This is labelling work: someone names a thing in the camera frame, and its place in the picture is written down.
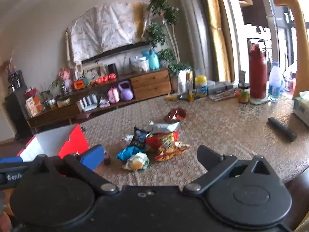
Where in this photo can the floral cloth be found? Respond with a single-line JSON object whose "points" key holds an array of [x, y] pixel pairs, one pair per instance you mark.
{"points": [[103, 29]]}

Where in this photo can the egg print snack packet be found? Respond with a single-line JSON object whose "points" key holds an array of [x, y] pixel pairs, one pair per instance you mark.
{"points": [[136, 164]]}

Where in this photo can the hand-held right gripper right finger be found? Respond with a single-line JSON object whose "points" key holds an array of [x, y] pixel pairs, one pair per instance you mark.
{"points": [[208, 158]]}

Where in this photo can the blue snack packet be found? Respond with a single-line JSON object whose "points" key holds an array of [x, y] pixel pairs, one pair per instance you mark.
{"points": [[126, 153]]}

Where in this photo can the clear plastic bag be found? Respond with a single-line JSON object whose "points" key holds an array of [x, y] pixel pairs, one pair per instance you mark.
{"points": [[138, 64]]}

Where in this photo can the teal plastic jug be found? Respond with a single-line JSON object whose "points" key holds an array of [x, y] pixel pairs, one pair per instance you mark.
{"points": [[153, 61]]}

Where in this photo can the yellow lid wipes canister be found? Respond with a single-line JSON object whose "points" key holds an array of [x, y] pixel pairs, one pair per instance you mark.
{"points": [[201, 85]]}

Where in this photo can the grey flat box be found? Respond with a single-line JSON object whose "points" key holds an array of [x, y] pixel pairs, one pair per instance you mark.
{"points": [[219, 87]]}

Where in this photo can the black cylindrical object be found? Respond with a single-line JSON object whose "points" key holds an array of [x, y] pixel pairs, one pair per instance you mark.
{"points": [[281, 129]]}

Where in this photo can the green plant in glass vase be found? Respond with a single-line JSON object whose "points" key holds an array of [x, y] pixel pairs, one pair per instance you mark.
{"points": [[50, 94]]}

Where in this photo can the purple kettlebell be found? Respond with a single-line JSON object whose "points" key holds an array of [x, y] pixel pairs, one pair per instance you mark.
{"points": [[125, 93]]}

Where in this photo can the pink doll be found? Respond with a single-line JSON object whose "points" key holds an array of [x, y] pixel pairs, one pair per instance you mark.
{"points": [[66, 76]]}

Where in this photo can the yellow giraffe figure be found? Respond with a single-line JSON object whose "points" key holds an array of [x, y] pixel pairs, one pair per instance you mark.
{"points": [[299, 41]]}

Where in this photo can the photo frame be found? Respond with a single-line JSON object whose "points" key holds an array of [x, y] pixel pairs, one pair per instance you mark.
{"points": [[93, 72]]}

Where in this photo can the grey standing air conditioner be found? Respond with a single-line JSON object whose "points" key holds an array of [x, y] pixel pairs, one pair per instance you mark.
{"points": [[193, 29]]}

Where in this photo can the clear water bottle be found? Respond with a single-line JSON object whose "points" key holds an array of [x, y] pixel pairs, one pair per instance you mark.
{"points": [[275, 82]]}

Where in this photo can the black television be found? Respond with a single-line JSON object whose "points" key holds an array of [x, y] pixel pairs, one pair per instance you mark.
{"points": [[115, 50]]}

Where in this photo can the artificial green tree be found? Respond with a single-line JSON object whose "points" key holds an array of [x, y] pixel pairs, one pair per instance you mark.
{"points": [[166, 12]]}

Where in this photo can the tissue box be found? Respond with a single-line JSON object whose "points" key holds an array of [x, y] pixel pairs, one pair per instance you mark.
{"points": [[301, 106]]}

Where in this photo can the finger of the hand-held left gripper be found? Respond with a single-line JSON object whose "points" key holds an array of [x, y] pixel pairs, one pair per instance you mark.
{"points": [[10, 160]]}

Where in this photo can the yellow curtain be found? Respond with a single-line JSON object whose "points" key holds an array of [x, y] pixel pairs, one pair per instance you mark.
{"points": [[217, 17]]}

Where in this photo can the red tray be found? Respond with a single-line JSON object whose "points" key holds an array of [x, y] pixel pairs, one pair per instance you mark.
{"points": [[30, 93]]}

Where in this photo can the pink toy case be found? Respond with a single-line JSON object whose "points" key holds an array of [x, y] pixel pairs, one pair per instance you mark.
{"points": [[113, 96]]}

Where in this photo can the small purple snack packet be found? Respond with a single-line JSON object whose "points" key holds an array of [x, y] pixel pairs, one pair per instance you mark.
{"points": [[107, 159]]}

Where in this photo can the white snack packet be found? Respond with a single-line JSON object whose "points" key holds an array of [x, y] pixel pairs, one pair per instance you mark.
{"points": [[126, 139]]}

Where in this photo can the white router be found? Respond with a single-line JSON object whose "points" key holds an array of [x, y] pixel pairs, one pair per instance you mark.
{"points": [[87, 101]]}

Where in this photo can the red apple ornament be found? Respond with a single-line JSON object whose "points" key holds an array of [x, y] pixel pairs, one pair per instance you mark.
{"points": [[99, 80], [105, 78], [112, 76]]}

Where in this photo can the white carton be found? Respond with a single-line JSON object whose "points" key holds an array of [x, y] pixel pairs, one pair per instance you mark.
{"points": [[184, 77]]}

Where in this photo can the white orange snack bag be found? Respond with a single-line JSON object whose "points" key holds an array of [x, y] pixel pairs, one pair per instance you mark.
{"points": [[31, 107]]}

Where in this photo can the yellow orange snack packet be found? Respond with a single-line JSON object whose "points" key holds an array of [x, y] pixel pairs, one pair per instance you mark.
{"points": [[169, 153]]}

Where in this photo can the small glass jar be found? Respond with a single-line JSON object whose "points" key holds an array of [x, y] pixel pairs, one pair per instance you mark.
{"points": [[243, 96]]}

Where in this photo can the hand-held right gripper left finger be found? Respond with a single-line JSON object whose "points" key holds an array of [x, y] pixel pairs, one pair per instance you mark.
{"points": [[90, 157]]}

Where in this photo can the dark red snack packet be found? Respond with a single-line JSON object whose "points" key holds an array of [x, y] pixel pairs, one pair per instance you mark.
{"points": [[175, 115]]}

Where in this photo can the yellow wrapper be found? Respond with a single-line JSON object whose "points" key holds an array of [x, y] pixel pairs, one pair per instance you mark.
{"points": [[171, 98]]}

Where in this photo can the black cabinet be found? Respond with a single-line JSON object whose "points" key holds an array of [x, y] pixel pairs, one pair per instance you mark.
{"points": [[14, 116]]}

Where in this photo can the black snack packet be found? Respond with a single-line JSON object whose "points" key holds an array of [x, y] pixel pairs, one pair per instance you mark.
{"points": [[140, 137]]}

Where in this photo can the red thermos flask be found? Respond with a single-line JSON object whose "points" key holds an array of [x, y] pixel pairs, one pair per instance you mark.
{"points": [[258, 72]]}

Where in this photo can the orange box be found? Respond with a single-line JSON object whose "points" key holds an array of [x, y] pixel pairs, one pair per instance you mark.
{"points": [[39, 102]]}

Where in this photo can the small tan box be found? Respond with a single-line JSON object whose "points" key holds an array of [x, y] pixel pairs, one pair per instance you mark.
{"points": [[63, 102]]}

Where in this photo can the red and white cardboard box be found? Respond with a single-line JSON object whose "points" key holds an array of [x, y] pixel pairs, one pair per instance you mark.
{"points": [[53, 137]]}

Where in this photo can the black coffee machine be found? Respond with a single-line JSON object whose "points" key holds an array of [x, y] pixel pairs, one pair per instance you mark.
{"points": [[17, 82]]}

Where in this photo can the black speaker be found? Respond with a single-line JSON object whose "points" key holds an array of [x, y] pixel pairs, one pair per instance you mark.
{"points": [[112, 70]]}

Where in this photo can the wooden television cabinet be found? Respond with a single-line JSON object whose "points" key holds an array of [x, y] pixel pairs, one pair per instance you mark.
{"points": [[149, 82]]}

